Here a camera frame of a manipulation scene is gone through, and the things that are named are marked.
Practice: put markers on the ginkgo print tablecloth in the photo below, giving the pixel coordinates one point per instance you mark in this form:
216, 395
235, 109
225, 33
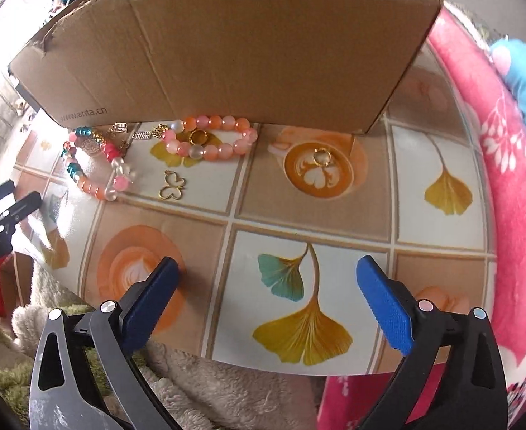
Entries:
290, 215

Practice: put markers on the round gold filigree pendant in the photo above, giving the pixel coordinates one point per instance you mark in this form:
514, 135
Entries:
90, 145

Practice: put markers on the pink floral blanket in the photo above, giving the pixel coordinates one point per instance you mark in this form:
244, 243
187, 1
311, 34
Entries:
505, 233

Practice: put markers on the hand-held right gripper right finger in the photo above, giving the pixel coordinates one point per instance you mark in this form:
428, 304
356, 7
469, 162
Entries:
384, 304

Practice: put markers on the gold butterfly pendant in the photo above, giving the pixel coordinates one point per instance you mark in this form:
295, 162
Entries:
172, 184

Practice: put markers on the cardboard box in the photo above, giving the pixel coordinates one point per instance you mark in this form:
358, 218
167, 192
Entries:
245, 45

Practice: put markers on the grey patterned pillow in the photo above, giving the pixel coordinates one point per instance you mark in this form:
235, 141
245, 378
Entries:
482, 31

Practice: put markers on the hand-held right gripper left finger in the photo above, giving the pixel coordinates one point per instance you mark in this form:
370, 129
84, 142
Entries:
155, 300

